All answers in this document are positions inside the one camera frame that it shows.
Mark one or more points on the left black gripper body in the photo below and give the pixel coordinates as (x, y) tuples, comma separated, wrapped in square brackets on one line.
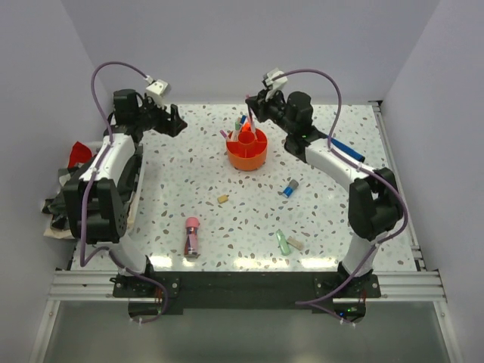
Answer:
[(158, 121)]

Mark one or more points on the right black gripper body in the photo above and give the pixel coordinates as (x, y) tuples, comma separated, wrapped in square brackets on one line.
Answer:
[(273, 109)]

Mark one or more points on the green capped orange marker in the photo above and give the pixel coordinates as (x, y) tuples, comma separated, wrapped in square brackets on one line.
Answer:
[(242, 119)]

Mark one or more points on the black orange highlighter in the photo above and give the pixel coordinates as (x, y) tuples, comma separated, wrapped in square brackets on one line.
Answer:
[(247, 126)]

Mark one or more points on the orange round organizer container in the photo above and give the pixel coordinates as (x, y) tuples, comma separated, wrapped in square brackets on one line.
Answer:
[(249, 151)]

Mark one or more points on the blue grey glue stick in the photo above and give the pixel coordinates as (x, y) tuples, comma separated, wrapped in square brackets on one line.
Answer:
[(290, 188)]

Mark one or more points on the small tan eraser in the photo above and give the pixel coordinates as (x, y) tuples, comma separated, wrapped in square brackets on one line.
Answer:
[(223, 198)]

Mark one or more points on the dark red gel pen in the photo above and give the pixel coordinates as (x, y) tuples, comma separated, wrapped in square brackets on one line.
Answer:
[(250, 116)]

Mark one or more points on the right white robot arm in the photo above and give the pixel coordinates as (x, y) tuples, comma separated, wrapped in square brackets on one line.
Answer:
[(375, 205)]

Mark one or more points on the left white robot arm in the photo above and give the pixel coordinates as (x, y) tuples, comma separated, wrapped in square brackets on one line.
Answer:
[(133, 114)]

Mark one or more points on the blue black pencil pouch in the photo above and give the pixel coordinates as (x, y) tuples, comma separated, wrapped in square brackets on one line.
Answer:
[(348, 150)]

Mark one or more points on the pink capped glitter tube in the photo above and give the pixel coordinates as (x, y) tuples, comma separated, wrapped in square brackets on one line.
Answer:
[(191, 244)]

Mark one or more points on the beige rectangular eraser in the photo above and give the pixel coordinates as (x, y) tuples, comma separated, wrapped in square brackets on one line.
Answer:
[(295, 243)]

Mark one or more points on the green correction tape pen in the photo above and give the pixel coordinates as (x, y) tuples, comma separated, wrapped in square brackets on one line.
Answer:
[(282, 243)]

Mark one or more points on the pile of folded cloths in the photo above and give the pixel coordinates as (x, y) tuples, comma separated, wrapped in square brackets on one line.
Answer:
[(60, 196)]

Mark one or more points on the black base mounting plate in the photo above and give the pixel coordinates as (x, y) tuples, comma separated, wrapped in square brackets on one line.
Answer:
[(237, 290)]

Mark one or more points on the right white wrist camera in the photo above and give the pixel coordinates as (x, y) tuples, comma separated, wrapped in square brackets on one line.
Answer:
[(274, 81)]

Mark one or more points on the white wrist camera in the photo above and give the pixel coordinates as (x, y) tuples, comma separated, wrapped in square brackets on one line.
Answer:
[(274, 81), (157, 90)]

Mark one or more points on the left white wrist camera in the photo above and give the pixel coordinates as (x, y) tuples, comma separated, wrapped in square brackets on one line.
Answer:
[(157, 90)]

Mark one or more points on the aluminium frame rail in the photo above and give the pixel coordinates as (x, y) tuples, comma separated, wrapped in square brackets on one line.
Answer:
[(81, 286)]

